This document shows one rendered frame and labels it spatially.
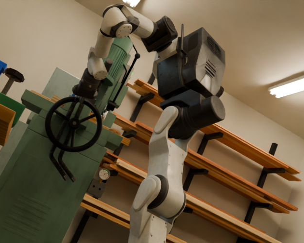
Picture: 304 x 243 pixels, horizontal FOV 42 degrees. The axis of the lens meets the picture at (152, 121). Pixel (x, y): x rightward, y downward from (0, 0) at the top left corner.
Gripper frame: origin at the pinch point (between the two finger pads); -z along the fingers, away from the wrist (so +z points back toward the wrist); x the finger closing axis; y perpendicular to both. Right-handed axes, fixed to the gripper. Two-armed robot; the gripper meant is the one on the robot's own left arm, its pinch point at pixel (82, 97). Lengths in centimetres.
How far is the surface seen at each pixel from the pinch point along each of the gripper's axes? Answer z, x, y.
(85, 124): -18.0, 6.8, -1.6
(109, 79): -16.7, 19.4, 36.7
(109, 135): -24.9, 22.8, 0.7
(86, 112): -14.8, 6.3, 4.2
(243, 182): -184, 247, 109
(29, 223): -55, -9, -44
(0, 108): 88, -35, -93
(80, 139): -29.4, 7.9, -2.8
